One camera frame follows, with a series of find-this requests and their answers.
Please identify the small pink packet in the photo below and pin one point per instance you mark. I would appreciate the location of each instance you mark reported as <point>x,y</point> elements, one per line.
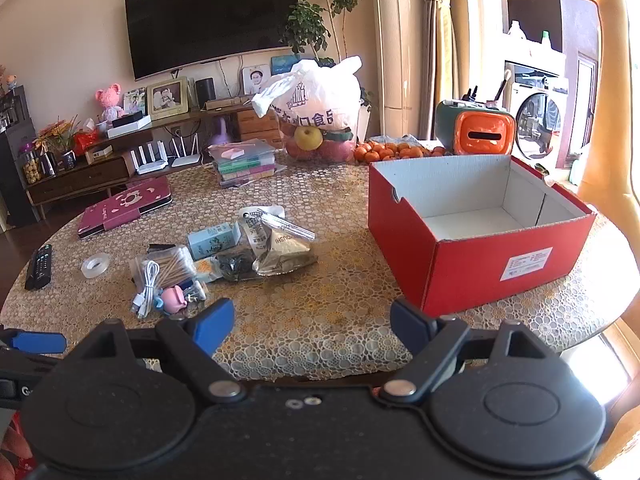
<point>235,152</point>

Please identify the green cap bottle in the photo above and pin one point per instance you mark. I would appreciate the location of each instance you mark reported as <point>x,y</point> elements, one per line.
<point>547,42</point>

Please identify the pile of tangerines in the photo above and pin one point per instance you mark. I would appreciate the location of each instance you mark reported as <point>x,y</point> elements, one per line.
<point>395,152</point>

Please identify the dark wooden TV cabinet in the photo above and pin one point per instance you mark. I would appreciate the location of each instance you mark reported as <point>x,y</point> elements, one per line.
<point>80,180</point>

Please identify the blue picture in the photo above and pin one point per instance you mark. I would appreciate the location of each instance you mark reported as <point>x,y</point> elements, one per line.
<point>285,64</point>

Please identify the pink teddy bear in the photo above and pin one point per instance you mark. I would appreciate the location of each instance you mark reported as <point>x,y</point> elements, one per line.
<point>110,102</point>

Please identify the brown curtain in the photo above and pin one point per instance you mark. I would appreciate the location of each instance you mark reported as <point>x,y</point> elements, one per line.
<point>435,50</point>

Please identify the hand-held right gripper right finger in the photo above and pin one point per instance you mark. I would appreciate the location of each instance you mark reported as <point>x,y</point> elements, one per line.
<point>407,317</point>

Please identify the small photo print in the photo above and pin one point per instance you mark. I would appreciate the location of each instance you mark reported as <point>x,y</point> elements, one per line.
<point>135,101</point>

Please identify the white washing machine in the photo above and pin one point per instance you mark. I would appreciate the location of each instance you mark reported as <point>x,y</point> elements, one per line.
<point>537,115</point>

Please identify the clear tape roll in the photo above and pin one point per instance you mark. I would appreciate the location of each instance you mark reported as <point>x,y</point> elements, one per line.
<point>96,265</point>

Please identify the red apple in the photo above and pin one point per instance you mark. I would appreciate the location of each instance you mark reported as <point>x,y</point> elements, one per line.
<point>336,151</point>

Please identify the black rack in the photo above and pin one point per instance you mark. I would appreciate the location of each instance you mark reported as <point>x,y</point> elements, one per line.
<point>15,160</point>

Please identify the small white and brown box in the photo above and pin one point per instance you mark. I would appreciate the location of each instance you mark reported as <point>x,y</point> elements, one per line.
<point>99,154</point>

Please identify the potted green plant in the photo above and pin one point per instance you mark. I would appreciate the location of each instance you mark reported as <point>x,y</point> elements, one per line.
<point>307,25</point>

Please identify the green retro photo frame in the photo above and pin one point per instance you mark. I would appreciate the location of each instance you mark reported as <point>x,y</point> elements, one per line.
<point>167,99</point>

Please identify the grey folded cloth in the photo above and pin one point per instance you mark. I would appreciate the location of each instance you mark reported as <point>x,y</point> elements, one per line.
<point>395,140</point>

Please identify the white plastic bag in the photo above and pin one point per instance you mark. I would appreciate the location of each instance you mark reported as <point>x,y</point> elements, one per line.
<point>310,95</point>

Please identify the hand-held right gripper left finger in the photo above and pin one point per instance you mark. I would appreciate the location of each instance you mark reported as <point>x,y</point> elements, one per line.
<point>215,322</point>

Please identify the pink and blue whale toy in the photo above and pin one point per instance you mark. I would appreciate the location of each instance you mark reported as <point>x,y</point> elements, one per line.
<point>172,297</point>

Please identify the white pouch with dark logo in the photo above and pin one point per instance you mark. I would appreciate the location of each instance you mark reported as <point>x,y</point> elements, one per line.
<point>252,230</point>

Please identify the shiny black foil packet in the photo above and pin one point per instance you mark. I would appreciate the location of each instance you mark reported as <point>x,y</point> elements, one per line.
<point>231,266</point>

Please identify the red cardboard box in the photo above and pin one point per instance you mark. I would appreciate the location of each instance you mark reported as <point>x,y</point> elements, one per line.
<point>470,265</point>

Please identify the maroon tablet case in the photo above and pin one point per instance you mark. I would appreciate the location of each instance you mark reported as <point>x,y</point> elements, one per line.
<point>125,207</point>

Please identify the black television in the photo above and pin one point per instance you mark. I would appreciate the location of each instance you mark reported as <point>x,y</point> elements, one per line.
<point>210,20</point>

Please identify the yellow apple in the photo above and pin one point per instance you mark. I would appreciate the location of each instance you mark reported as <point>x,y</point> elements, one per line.
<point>308,139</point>

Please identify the light blue small carton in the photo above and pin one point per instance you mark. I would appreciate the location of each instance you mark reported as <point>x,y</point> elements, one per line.
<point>212,241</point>

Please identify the black remote control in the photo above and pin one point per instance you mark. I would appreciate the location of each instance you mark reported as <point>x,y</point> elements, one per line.
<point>39,267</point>

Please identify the makeup brush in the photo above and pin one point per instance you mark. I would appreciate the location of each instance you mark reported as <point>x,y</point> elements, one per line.
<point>502,87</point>

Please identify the white bottle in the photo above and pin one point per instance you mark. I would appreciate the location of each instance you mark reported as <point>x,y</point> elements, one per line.
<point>516,32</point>

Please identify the green bowl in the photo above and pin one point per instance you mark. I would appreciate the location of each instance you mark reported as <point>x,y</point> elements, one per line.
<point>337,135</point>

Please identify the orange and green tissue box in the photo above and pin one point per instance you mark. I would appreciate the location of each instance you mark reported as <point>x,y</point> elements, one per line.
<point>480,132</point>

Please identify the white router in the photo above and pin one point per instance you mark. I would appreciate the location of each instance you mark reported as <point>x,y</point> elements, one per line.
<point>186,157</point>
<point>149,160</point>

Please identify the gold snack packet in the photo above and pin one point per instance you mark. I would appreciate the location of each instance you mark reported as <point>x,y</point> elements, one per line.
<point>285,255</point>

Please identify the cotton swab bag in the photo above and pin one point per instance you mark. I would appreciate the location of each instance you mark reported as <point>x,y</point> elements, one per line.
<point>167,267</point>

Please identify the white portrait photo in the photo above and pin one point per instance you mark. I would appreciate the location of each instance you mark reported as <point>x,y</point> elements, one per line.
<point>256,80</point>

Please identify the white flat box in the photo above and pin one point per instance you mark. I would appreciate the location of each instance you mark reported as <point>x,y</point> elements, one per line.
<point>130,130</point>

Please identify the clear fruit container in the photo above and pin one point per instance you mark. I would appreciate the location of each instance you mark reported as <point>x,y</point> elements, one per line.
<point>340,152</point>

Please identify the beige floor air conditioner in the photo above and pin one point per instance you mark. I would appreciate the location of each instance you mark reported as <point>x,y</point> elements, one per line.
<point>397,35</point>

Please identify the stack of books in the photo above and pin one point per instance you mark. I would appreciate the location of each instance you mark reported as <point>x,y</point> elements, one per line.
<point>245,167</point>

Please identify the snack jar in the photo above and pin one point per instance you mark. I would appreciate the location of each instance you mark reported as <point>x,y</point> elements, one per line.
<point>31,167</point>

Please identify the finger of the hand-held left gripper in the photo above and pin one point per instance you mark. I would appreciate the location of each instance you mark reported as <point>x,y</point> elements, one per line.
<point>40,344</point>

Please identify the light wooden drawer cabinet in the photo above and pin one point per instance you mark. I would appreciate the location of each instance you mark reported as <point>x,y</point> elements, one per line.
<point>260,130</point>

